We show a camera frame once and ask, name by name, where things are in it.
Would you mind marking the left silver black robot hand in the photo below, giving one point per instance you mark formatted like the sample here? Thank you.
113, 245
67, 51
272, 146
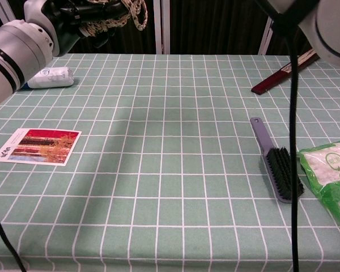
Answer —
68, 31

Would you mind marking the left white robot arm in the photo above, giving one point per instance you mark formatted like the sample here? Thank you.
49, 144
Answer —
11, 59

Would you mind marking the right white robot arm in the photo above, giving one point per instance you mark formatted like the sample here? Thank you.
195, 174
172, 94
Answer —
334, 28

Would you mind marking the white bottle with blue cap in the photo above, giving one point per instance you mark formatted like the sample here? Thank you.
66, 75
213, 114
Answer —
52, 77

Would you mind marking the red landscape postcard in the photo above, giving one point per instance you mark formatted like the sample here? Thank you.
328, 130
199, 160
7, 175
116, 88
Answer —
39, 147

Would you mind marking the black pleated curtain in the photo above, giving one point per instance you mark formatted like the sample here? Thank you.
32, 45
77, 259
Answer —
209, 25

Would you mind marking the green checked tablecloth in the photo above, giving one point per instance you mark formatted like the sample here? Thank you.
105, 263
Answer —
170, 175

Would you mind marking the dark red folded fan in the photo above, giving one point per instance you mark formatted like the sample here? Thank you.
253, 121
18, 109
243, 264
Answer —
272, 80

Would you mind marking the purple brush with black bristles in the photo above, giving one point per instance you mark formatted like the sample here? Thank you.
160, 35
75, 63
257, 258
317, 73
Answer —
280, 173

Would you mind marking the green plastic bag white contents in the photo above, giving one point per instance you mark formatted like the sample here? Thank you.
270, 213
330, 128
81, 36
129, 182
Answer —
326, 170

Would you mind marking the white frame pole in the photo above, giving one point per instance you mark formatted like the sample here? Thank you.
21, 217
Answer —
161, 28
267, 39

